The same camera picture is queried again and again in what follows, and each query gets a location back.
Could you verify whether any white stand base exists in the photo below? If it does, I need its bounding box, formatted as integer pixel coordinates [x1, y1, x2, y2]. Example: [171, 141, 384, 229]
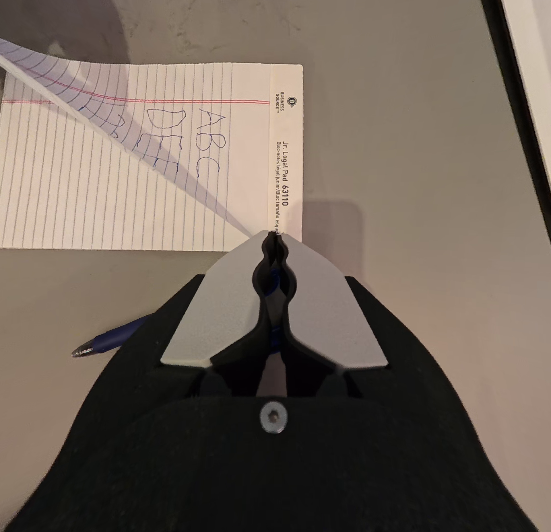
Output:
[495, 0, 551, 176]

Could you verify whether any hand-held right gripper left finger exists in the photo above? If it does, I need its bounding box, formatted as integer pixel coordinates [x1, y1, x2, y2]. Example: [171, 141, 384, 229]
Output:
[159, 231, 272, 367]

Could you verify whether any white lined notepad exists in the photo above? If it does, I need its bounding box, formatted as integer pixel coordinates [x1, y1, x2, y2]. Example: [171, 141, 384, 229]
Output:
[0, 37, 304, 253]

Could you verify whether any written lined paper sheet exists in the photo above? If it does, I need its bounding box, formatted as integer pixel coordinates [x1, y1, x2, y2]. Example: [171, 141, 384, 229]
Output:
[0, 37, 273, 240]

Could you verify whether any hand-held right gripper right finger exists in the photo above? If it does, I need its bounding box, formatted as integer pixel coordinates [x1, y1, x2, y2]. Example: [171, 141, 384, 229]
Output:
[275, 232, 389, 372]

